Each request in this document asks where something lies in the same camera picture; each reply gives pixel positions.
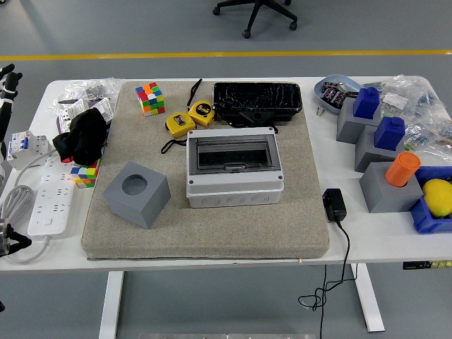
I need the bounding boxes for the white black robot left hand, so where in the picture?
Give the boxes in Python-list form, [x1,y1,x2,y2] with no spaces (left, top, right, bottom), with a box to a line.
[0,63,24,191]

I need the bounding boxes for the grey block round hole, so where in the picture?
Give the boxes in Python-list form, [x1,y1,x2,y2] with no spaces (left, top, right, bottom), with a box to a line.
[102,161,172,230]
[359,161,424,214]

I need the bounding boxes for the grey plastic junction box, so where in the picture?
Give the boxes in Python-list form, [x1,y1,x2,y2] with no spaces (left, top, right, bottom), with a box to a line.
[186,126,285,208]

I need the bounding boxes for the smoky transparent box lid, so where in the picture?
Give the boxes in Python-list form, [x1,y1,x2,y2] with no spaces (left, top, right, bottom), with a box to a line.
[188,133,283,176]

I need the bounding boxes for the orange cylinder battery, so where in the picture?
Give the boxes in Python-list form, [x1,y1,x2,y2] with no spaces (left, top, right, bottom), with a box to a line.
[384,151,422,187]

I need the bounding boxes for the white circuit breaker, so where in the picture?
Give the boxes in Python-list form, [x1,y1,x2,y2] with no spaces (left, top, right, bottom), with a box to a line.
[6,130,52,172]

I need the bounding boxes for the clear bag of screws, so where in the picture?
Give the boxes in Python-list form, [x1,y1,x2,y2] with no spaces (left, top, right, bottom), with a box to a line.
[45,77,121,116]

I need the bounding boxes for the black cloth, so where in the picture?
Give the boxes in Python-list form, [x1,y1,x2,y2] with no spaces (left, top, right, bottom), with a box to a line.
[52,107,109,166]

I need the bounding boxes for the white purple carton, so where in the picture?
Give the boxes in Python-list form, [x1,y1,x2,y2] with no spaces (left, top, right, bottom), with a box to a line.
[55,97,115,134]

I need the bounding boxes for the small colourful puzzle cube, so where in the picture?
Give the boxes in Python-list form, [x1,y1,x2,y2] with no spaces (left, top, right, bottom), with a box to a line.
[69,158,102,189]

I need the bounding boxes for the white power strip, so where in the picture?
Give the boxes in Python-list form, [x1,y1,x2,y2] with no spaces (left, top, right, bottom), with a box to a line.
[27,157,77,237]

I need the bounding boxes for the yellow tape measure picture label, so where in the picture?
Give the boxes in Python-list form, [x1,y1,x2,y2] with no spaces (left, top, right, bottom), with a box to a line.
[160,112,197,155]

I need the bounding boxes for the yellow tape measure 5m print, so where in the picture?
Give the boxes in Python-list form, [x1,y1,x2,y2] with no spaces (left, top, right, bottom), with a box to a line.
[186,78,215,127]

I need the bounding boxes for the white table leg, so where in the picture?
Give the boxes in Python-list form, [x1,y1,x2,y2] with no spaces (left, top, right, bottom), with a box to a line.
[350,263,385,333]
[98,270,124,339]

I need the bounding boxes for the black plastic tray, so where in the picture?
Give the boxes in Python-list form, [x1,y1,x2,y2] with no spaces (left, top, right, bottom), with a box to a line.
[211,82,303,129]

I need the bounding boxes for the grey-brown table mat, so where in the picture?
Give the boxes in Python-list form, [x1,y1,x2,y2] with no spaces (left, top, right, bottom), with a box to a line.
[81,80,331,261]

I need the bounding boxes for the grey-blue dish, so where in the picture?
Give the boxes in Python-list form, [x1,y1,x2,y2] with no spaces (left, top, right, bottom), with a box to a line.
[313,73,363,116]

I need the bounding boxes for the black purple packets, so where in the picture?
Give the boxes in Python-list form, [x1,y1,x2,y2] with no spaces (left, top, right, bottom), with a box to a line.
[320,81,359,107]

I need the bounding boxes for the grey holder block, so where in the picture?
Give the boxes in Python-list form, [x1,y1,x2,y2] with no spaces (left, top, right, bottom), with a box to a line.
[354,123,405,173]
[335,97,382,145]

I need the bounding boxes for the black power adapter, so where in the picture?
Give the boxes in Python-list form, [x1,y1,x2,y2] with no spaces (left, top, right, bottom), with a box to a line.
[321,188,347,223]

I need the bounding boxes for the blue block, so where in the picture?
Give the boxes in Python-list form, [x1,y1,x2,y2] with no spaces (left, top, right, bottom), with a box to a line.
[373,116,405,151]
[352,86,381,119]

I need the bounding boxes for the clear bag of parts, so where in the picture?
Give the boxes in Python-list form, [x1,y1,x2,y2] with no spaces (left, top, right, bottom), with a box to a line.
[402,114,452,163]
[363,73,446,119]

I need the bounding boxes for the blue storage bin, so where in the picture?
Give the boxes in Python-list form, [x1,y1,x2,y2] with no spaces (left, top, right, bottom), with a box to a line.
[409,165,452,234]

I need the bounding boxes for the yellow lemon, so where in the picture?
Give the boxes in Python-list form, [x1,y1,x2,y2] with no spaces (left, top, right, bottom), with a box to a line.
[422,178,452,218]

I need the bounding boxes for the black table control panel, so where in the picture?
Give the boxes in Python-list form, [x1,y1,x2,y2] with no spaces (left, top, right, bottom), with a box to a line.
[402,260,452,271]

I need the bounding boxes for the white power strip cable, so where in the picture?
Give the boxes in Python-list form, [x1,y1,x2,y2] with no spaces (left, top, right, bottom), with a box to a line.
[0,148,59,265]

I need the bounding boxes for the black adapter cord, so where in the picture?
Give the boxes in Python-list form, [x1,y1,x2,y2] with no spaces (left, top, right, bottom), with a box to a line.
[298,219,357,339]

